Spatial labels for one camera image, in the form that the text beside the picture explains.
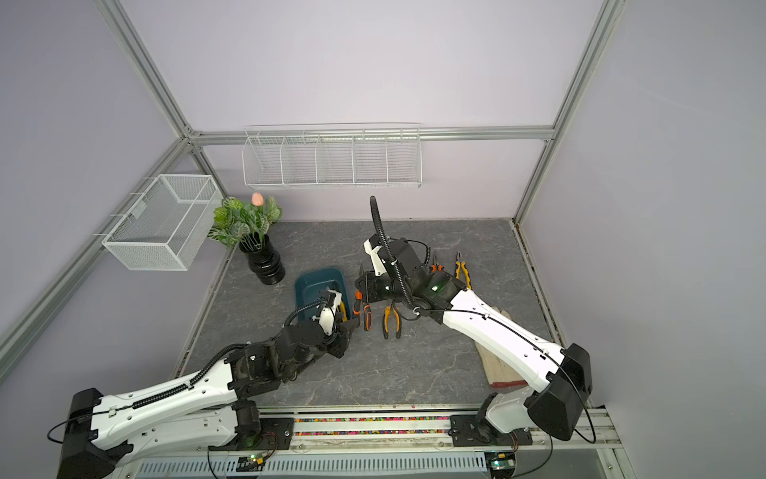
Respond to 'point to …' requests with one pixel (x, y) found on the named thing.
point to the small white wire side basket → (167, 227)
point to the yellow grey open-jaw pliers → (386, 315)
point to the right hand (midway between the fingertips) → (356, 281)
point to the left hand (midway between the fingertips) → (351, 320)
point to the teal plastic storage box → (309, 282)
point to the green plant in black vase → (245, 225)
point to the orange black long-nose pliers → (360, 302)
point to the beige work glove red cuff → (499, 373)
